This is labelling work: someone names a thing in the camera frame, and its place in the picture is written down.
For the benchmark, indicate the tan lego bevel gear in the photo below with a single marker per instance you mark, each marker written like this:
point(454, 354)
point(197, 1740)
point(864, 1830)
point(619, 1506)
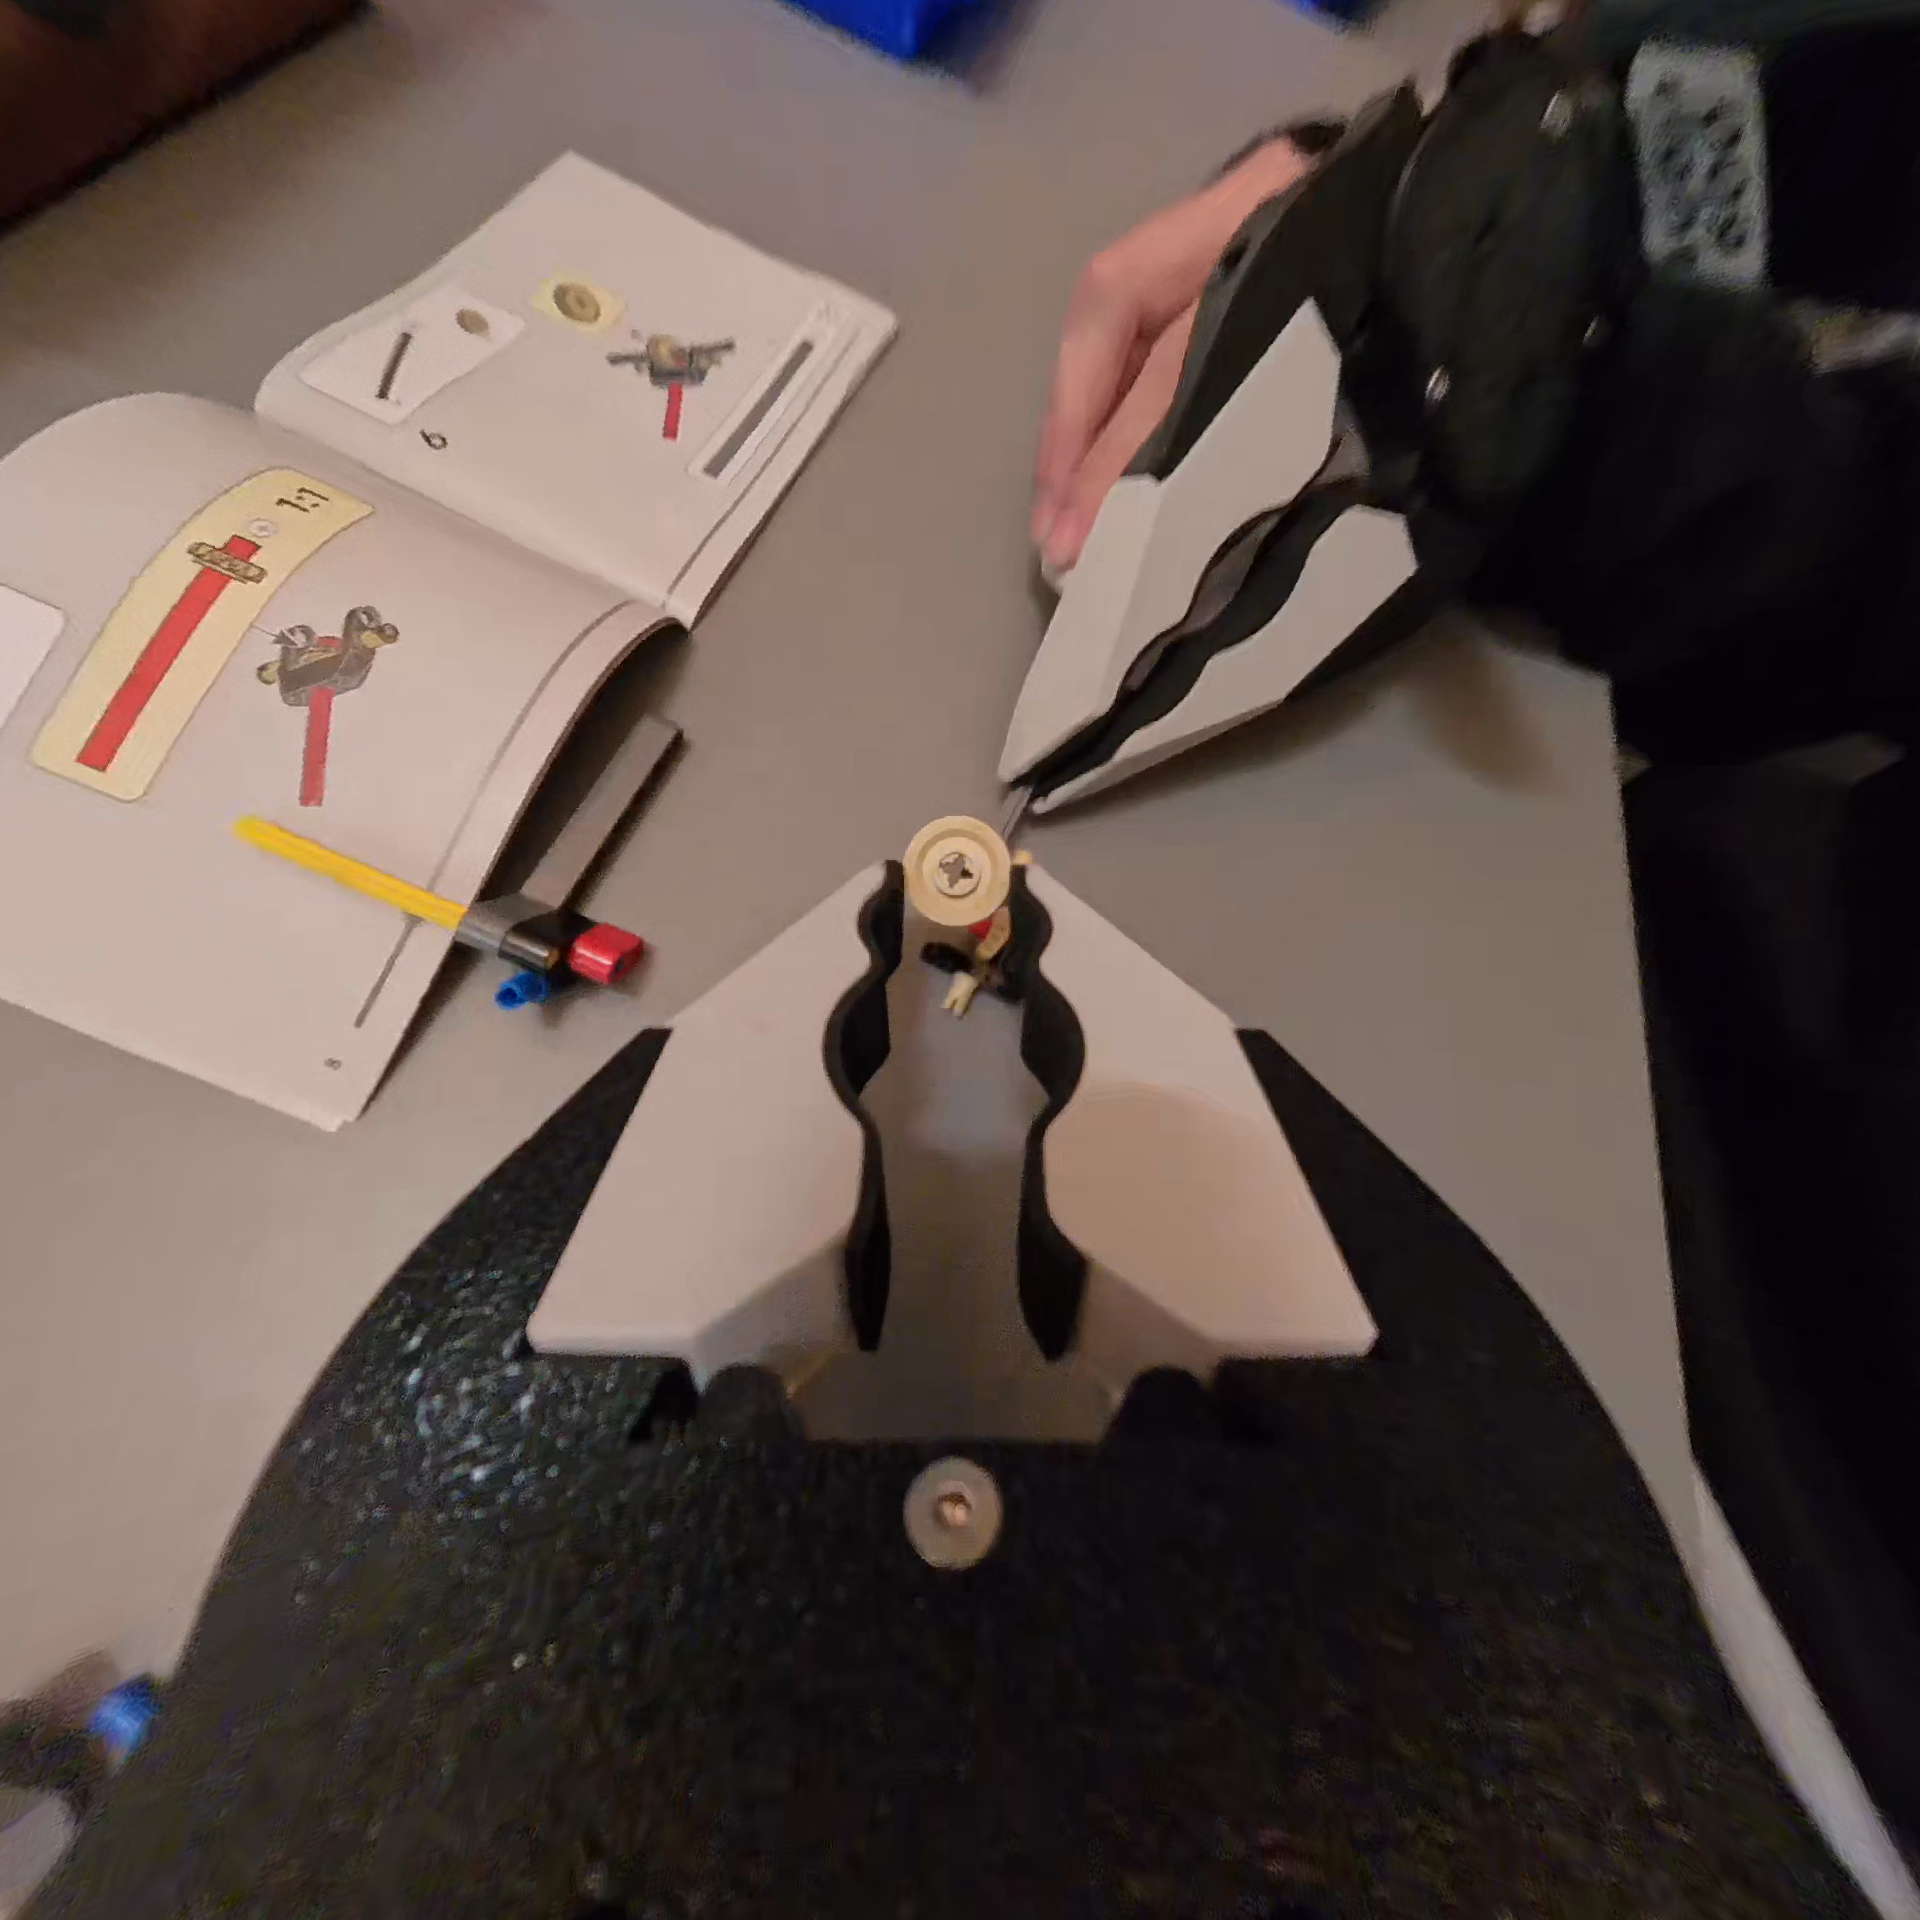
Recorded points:
point(955, 867)

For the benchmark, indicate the person's right hand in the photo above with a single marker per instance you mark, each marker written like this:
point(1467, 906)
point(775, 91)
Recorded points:
point(1119, 354)

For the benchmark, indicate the grey beam lego assembly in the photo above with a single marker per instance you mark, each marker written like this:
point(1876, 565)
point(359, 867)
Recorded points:
point(599, 811)

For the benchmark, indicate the blue storage bin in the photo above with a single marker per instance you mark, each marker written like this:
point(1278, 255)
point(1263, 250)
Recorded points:
point(895, 23)

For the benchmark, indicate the person's black jacket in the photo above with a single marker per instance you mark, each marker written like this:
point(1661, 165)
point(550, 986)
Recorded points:
point(1798, 1198)

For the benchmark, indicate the black lego gear frame assembly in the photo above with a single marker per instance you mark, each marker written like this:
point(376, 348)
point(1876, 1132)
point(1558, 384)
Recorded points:
point(974, 966)

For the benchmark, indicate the pile of loose lego pieces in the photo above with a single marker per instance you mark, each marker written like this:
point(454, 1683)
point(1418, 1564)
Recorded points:
point(122, 1714)

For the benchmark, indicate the long black lego axle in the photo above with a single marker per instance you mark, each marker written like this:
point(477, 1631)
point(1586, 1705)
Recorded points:
point(1018, 811)

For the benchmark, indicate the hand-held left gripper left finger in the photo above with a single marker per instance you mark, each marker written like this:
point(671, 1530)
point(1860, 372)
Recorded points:
point(722, 1198)

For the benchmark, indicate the open instruction booklet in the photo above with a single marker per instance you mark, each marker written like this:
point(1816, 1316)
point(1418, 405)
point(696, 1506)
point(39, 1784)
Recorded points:
point(454, 641)

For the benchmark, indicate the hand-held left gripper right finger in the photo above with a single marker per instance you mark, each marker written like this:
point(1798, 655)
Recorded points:
point(1197, 1198)

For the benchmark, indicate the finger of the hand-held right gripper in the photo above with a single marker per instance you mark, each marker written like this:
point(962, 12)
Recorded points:
point(1294, 629)
point(1143, 605)

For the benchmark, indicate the person's right forearm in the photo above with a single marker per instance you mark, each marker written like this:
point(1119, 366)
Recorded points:
point(1718, 512)

